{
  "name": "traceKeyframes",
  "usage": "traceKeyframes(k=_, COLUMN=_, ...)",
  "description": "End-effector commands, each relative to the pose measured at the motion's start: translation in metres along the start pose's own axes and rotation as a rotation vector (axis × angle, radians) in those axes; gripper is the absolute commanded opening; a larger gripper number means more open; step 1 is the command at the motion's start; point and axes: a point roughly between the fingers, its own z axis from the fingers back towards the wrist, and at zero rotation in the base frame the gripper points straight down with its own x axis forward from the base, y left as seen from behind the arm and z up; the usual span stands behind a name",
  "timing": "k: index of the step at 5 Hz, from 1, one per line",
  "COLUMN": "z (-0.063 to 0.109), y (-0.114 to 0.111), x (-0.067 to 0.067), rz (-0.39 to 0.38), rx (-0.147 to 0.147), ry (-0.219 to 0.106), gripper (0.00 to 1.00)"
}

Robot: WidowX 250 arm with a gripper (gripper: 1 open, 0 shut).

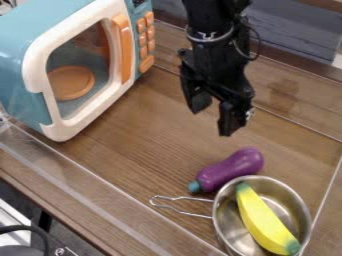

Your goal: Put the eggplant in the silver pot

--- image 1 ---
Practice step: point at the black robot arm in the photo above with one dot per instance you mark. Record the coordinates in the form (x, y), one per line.
(216, 17)

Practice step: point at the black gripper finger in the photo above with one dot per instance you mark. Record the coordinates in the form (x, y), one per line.
(198, 98)
(233, 117)

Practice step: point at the silver pot with wire handle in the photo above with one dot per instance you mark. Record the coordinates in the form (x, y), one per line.
(233, 235)

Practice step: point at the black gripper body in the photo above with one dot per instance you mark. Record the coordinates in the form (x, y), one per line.
(217, 60)

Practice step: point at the blue toy microwave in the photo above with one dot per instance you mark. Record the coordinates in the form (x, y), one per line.
(106, 35)

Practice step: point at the orange microwave turntable plate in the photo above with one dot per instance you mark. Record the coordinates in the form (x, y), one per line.
(71, 82)

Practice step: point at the yellow toy banana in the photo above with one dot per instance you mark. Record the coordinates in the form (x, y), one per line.
(264, 224)

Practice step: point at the purple toy eggplant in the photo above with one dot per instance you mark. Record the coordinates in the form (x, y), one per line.
(245, 162)

